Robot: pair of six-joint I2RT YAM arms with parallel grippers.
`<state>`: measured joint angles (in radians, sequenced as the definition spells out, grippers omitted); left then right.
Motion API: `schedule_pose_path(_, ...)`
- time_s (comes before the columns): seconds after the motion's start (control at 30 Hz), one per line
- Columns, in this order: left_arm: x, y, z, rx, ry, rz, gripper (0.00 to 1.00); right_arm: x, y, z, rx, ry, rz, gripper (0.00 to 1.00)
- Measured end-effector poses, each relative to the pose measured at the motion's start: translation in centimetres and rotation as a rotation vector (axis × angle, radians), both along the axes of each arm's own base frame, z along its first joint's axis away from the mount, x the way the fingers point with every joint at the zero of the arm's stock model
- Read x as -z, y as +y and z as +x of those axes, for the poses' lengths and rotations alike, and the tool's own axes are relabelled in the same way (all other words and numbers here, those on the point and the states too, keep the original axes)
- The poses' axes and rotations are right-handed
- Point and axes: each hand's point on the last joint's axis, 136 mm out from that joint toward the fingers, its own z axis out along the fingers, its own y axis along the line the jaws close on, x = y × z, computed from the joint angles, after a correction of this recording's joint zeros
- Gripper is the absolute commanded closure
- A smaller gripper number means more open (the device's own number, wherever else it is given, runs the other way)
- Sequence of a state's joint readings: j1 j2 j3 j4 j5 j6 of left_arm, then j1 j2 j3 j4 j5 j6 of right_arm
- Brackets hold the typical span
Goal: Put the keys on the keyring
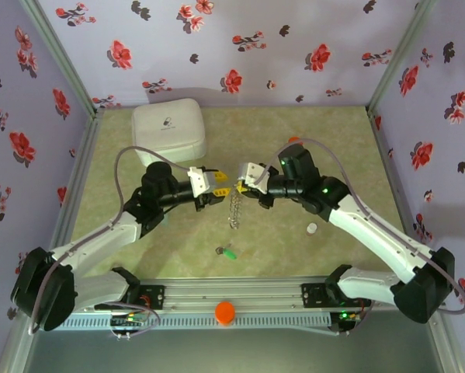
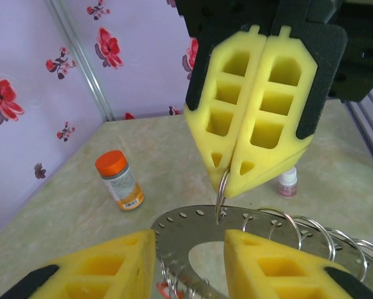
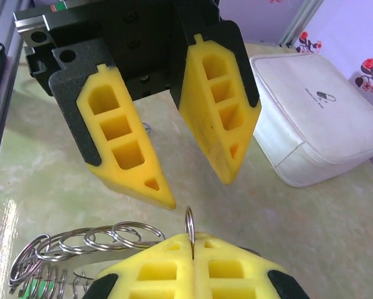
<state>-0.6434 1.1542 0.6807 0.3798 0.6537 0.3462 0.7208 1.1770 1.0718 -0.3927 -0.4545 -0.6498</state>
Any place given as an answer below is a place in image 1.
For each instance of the green tag key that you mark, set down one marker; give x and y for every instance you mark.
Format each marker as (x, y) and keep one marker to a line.
(229, 254)

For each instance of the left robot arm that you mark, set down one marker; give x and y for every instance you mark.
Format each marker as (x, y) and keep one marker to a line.
(100, 241)

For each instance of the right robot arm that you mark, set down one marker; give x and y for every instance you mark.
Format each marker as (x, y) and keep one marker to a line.
(372, 233)

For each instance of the small white cap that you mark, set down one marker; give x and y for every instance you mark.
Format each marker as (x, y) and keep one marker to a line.
(312, 229)

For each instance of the orange-capped pill bottle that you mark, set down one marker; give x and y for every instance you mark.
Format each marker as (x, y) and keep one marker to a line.
(293, 138)

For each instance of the white zip storage case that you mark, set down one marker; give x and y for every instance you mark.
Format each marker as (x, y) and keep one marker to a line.
(166, 124)

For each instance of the orange emergency stop button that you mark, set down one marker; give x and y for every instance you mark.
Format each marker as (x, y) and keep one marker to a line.
(225, 312)

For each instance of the grey metal panel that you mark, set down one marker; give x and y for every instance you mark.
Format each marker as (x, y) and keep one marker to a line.
(232, 353)

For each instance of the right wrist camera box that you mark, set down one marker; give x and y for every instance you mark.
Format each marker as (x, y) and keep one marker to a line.
(251, 173)

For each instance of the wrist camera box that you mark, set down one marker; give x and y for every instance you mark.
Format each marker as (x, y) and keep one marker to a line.
(251, 173)
(201, 180)

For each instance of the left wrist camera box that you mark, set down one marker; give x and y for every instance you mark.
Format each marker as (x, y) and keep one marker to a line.
(201, 180)

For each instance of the aluminium side rail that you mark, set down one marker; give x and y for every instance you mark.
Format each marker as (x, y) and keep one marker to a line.
(381, 151)
(86, 147)

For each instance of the long aluminium mounting rail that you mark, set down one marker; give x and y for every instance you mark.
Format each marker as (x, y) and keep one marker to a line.
(232, 291)

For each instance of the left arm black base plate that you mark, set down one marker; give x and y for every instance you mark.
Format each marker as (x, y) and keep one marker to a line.
(154, 297)

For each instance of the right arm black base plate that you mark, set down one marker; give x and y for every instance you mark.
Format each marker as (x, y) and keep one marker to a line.
(313, 295)

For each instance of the aluminium corner post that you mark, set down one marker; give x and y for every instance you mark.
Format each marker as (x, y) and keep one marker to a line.
(403, 50)
(57, 50)

